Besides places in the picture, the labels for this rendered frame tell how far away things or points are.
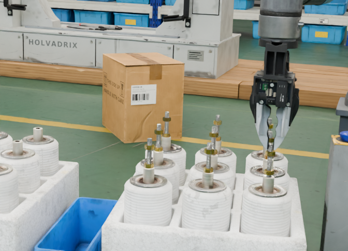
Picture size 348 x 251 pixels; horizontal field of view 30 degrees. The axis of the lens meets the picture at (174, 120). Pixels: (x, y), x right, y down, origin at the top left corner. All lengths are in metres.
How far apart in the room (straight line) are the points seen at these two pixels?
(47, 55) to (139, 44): 0.56
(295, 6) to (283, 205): 0.37
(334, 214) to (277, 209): 0.25
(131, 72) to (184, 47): 1.06
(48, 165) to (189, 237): 0.46
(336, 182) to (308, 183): 0.69
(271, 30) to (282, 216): 0.36
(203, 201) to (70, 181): 0.46
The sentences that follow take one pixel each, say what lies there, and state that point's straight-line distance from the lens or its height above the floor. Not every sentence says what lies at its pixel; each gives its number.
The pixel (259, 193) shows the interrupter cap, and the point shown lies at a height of 0.25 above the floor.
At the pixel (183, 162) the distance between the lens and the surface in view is 1.51.
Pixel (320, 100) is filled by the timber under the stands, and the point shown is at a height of 0.04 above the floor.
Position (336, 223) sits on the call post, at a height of 0.13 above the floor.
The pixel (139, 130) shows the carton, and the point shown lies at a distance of 2.47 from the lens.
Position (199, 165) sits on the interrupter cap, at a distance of 1.40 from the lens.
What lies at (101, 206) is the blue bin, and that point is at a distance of 1.58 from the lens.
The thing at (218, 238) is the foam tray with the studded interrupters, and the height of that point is 0.18.
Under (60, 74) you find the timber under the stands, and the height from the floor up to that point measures 0.04.
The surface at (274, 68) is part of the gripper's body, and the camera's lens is 1.16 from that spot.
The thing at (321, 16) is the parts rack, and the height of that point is 0.24.
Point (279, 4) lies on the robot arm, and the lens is 1.16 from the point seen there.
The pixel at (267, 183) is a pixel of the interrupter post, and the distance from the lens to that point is 1.27.
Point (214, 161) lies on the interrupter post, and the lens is 1.39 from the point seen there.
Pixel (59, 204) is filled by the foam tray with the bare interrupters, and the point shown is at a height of 0.12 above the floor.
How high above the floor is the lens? 0.68
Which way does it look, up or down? 14 degrees down
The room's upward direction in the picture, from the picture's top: 2 degrees clockwise
